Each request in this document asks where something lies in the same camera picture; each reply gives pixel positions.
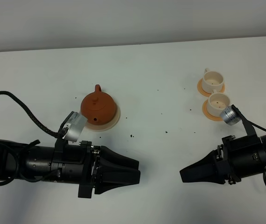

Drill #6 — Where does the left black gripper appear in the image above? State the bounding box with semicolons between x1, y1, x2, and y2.
50;139;140;198

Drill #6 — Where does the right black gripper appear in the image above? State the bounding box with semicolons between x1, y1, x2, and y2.
180;136;266;185

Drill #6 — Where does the brown clay teapot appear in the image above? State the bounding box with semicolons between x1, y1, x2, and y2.
80;84;117;126

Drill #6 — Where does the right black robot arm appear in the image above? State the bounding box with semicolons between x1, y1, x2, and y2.
180;135;266;184

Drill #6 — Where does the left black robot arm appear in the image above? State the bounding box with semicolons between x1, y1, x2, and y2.
0;139;140;198

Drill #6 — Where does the cream teapot saucer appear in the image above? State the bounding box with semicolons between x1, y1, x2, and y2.
84;105;120;132

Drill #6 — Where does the near orange coaster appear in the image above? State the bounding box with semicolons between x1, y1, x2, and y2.
202;99;231;121

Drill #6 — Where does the orange coaster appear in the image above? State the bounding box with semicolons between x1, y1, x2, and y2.
202;99;231;121
197;79;225;97

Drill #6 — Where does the near white teacup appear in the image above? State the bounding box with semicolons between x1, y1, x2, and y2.
207;90;231;117

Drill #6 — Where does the white teacup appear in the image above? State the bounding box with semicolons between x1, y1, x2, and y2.
207;90;231;117
201;68;224;94

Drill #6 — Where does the far orange coaster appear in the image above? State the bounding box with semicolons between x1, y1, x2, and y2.
197;79;225;97

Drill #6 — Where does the far white teacup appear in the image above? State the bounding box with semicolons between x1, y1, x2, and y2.
201;68;224;94

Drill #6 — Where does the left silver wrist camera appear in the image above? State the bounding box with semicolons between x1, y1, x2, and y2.
60;111;87;142

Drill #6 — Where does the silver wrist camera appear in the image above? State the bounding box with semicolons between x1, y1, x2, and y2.
60;111;87;142
220;105;241;126

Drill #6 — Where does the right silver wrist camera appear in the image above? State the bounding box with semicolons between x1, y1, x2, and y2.
220;105;241;126

